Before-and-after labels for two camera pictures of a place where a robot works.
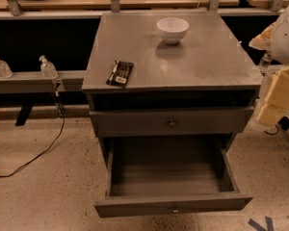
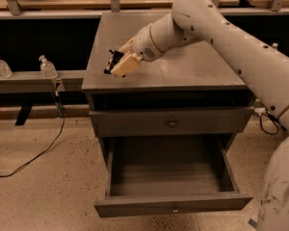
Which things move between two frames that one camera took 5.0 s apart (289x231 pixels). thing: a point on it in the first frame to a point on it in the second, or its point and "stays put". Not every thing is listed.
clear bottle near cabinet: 47,68 stays put
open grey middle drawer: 170,176 stays put
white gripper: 287,39 to 144,47
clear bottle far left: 2,67 stays put
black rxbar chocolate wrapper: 120,74 to 113,60
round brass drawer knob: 172,123 stays put
